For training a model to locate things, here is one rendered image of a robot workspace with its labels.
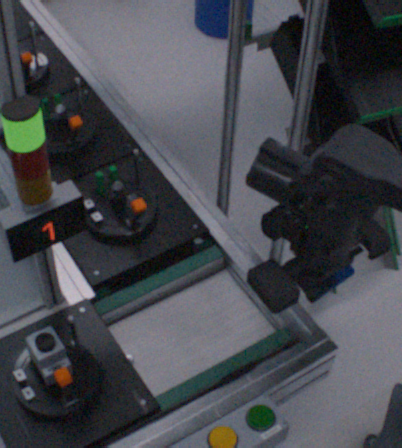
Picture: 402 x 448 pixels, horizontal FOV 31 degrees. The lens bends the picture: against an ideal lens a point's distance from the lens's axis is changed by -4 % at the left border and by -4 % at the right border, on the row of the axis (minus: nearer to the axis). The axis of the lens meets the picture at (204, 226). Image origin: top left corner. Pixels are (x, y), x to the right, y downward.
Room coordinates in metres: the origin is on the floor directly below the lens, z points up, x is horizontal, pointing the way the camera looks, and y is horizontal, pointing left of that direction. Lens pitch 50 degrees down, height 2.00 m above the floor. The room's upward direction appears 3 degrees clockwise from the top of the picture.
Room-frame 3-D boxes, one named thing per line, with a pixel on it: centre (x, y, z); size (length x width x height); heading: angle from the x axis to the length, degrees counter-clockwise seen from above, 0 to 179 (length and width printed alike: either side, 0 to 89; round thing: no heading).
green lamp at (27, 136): (0.66, 0.23, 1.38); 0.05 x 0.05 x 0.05
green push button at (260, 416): (0.49, -0.10, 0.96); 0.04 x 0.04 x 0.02
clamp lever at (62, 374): (0.49, 0.19, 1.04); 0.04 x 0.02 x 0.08; 35
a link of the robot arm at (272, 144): (0.56, -0.11, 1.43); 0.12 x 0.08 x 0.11; 58
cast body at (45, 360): (0.54, 0.22, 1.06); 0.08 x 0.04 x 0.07; 36
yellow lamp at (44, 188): (0.66, 0.23, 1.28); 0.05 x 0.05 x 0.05
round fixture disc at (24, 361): (0.53, 0.22, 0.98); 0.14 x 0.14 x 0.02
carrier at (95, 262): (0.88, 0.16, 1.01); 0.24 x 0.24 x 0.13; 35
